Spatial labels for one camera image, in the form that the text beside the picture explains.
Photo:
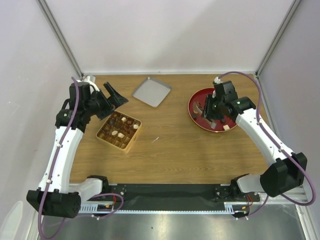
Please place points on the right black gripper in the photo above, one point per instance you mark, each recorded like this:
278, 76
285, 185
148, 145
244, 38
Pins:
207, 112

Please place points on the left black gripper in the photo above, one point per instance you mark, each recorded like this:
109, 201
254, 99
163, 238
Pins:
110, 105

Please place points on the brown metal tongs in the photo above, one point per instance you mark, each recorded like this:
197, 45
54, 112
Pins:
198, 110

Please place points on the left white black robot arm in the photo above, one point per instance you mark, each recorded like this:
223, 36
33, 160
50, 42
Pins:
62, 170

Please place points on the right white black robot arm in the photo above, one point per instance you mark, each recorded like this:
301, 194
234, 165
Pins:
285, 168

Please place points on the white square chocolate bottom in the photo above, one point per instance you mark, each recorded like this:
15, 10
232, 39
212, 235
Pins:
226, 127

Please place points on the gold chocolate box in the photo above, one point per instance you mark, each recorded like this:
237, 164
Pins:
118, 132

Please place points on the round red plate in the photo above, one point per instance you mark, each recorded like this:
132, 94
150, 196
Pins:
200, 96

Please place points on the silver tin lid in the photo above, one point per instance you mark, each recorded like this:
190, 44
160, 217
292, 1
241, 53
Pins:
152, 91

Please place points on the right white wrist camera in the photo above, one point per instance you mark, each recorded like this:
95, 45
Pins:
216, 81

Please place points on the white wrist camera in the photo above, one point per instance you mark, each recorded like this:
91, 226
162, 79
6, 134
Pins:
216, 81
92, 82

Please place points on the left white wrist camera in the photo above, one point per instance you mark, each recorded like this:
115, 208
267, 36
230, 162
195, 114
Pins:
92, 82

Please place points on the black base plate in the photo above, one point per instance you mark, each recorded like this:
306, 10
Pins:
181, 197

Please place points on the aluminium frame rail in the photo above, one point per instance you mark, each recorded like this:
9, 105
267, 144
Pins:
112, 203

